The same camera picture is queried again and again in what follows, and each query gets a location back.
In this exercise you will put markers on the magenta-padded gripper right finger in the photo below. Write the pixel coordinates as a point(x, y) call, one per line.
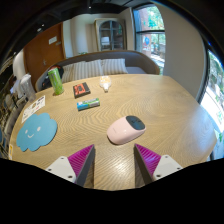
point(150, 160)

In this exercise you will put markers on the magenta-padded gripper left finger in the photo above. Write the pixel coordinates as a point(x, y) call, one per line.
point(80, 160)

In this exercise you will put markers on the pink computer mouse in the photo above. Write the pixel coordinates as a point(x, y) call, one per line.
point(121, 132)

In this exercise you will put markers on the blue cloud-shaped mouse pad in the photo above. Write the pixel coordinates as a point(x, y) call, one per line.
point(35, 133)

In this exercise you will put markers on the green and blue pack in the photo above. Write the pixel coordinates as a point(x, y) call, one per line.
point(88, 104)

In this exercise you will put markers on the white sticker sheet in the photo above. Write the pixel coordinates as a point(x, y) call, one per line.
point(33, 108)

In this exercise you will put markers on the black and orange box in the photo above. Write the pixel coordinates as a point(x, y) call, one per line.
point(81, 89)

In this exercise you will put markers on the small clear squeeze bottle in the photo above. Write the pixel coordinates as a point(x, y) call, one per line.
point(105, 82)

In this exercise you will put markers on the green drink can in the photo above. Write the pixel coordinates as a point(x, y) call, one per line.
point(56, 81)

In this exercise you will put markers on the narrow striped cushion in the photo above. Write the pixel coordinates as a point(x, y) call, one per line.
point(67, 73)

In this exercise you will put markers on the wide striped cushion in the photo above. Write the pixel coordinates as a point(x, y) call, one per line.
point(87, 70)
point(114, 66)

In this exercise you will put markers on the curved side window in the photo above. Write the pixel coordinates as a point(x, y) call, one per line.
point(215, 96)

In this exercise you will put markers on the curved brown sofa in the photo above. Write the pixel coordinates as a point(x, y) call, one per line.
point(143, 63)

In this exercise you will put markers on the brown wooden door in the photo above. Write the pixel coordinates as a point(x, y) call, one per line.
point(41, 50)

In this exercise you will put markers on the black-framed window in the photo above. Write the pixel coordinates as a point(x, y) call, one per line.
point(150, 36)

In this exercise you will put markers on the cabinet with arched glass doors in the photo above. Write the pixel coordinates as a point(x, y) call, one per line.
point(110, 35)

